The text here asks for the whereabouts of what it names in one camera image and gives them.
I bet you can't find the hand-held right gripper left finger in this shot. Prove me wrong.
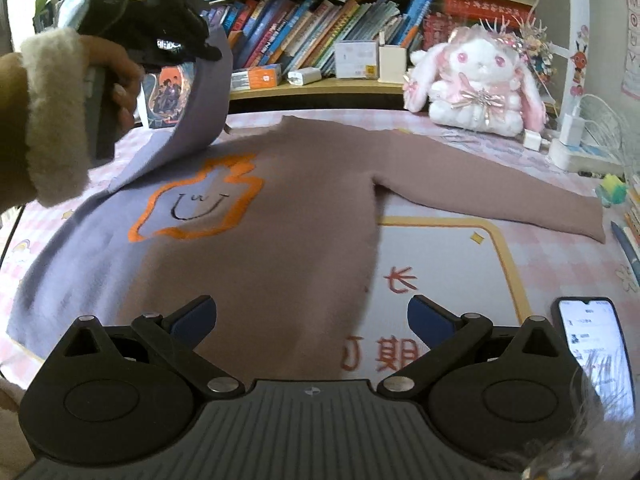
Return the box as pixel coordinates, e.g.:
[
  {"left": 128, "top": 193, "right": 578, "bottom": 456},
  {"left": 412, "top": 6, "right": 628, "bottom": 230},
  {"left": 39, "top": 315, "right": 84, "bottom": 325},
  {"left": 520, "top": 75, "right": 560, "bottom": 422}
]
[{"left": 47, "top": 296, "right": 246, "bottom": 401}]

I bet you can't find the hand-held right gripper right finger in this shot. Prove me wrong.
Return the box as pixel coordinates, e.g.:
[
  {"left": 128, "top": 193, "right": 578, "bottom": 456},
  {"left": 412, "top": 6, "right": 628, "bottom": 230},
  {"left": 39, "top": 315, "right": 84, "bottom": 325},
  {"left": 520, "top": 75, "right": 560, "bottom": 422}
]
[{"left": 377, "top": 296, "right": 576, "bottom": 401}]

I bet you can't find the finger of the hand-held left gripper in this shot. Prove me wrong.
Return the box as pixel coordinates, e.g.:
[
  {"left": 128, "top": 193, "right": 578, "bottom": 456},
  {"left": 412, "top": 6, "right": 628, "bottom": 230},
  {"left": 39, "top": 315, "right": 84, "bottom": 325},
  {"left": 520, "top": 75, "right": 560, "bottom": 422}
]
[
  {"left": 139, "top": 42, "right": 223, "bottom": 69},
  {"left": 127, "top": 0, "right": 209, "bottom": 42}
]

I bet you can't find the purple and mauve sweater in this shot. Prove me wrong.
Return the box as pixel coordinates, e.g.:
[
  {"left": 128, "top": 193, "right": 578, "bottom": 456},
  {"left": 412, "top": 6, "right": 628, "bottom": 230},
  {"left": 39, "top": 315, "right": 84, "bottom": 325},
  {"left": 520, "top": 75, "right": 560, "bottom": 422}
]
[{"left": 6, "top": 27, "right": 607, "bottom": 380}]

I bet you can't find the person's left hand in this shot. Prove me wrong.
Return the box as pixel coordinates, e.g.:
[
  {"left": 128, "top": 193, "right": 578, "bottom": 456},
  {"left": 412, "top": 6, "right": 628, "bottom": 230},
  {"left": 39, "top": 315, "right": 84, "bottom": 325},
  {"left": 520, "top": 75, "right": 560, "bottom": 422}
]
[{"left": 80, "top": 35, "right": 147, "bottom": 132}]

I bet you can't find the fantasy novel book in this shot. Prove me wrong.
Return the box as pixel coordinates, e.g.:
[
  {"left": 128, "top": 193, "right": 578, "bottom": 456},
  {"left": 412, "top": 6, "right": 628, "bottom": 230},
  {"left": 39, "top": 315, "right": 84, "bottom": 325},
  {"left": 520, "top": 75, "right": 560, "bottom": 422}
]
[{"left": 141, "top": 62, "right": 197, "bottom": 129}]

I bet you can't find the flower arrangement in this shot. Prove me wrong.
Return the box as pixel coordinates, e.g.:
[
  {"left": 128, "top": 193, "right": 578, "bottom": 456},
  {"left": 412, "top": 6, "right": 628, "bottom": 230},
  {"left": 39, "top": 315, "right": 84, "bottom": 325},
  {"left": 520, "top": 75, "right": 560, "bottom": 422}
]
[{"left": 32, "top": 0, "right": 63, "bottom": 36}]

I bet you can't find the orange white carton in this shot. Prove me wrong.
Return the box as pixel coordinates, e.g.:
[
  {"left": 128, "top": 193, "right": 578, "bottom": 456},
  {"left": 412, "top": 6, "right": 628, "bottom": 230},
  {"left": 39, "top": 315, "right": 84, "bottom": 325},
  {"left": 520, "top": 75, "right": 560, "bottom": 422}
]
[{"left": 230, "top": 64, "right": 282, "bottom": 92}]

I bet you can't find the row of colourful books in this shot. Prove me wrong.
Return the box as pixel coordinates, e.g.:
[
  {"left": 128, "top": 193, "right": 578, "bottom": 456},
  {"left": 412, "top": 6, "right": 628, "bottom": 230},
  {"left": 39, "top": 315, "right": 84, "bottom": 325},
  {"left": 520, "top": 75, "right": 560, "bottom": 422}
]
[{"left": 200, "top": 0, "right": 436, "bottom": 80}]

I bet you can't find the white charger plug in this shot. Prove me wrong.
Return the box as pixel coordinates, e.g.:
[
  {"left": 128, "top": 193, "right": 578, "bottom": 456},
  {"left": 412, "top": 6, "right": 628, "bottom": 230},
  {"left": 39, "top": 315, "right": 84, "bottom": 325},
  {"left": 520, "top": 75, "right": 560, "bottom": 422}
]
[{"left": 288, "top": 67, "right": 322, "bottom": 86}]

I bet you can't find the smartphone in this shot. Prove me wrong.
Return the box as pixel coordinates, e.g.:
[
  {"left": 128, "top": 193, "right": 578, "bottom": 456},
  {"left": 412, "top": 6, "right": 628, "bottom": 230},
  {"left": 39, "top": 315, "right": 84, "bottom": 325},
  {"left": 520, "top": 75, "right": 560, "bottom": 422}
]
[{"left": 552, "top": 297, "right": 636, "bottom": 441}]

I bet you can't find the wooden bookshelf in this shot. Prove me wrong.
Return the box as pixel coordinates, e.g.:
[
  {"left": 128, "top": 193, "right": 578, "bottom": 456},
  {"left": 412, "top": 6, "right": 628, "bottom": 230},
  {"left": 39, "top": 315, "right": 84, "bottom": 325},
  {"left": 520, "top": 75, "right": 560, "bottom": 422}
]
[{"left": 115, "top": 0, "right": 573, "bottom": 116}]

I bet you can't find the white labelled box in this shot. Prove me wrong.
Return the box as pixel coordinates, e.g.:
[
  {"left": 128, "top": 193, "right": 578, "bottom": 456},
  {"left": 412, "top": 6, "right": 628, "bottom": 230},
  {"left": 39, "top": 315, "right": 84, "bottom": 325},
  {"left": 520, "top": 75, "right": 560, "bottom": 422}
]
[{"left": 335, "top": 41, "right": 379, "bottom": 80}]

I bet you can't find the blue pen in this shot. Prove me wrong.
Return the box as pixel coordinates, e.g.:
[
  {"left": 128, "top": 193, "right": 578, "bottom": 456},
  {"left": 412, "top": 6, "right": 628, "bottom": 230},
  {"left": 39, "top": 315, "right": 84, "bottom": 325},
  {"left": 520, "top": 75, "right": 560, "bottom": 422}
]
[{"left": 611, "top": 220, "right": 640, "bottom": 287}]

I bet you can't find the beige pen holder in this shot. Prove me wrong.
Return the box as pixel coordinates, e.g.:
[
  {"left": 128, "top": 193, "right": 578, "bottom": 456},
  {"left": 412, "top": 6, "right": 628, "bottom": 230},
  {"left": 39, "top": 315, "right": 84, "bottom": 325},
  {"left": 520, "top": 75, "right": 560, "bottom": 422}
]
[{"left": 378, "top": 45, "right": 412, "bottom": 83}]

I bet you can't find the white power strip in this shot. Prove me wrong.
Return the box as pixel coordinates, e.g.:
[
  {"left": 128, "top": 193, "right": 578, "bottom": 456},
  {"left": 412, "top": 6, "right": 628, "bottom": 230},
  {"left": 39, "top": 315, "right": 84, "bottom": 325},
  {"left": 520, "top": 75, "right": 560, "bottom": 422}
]
[{"left": 547, "top": 137, "right": 626, "bottom": 176}]

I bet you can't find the green yellow desk toy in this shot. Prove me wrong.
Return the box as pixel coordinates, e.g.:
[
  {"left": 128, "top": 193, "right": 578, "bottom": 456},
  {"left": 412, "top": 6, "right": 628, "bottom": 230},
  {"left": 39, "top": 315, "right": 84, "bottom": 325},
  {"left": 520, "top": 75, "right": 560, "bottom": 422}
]
[{"left": 595, "top": 172, "right": 629, "bottom": 208}]

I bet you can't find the white pink plush bunny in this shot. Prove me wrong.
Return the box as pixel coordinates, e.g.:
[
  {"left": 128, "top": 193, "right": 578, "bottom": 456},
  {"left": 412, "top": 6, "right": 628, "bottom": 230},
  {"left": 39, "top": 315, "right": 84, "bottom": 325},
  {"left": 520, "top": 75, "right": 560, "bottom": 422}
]
[{"left": 402, "top": 20, "right": 558, "bottom": 136}]

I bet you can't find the red thick book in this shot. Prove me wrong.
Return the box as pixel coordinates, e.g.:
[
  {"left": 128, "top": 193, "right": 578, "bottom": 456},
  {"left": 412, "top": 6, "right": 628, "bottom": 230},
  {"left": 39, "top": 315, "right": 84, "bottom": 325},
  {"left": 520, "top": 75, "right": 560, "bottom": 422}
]
[{"left": 442, "top": 0, "right": 537, "bottom": 23}]

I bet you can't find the white wire fan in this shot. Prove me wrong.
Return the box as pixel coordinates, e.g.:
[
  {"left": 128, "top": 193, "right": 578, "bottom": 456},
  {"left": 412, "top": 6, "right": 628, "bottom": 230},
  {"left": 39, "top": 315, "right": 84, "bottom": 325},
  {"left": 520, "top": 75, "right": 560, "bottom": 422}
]
[{"left": 575, "top": 94, "right": 640, "bottom": 172}]

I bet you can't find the deer wall sticker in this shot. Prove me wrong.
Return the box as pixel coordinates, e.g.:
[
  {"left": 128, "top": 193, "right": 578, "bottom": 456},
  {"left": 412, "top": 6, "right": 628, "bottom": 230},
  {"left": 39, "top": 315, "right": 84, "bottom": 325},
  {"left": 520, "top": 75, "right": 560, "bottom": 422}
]
[{"left": 570, "top": 22, "right": 594, "bottom": 99}]

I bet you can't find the wall poster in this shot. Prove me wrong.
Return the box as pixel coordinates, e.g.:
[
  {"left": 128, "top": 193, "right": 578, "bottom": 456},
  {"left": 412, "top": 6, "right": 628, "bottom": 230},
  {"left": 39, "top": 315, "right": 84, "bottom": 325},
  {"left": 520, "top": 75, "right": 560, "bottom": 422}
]
[{"left": 620, "top": 0, "right": 640, "bottom": 102}]

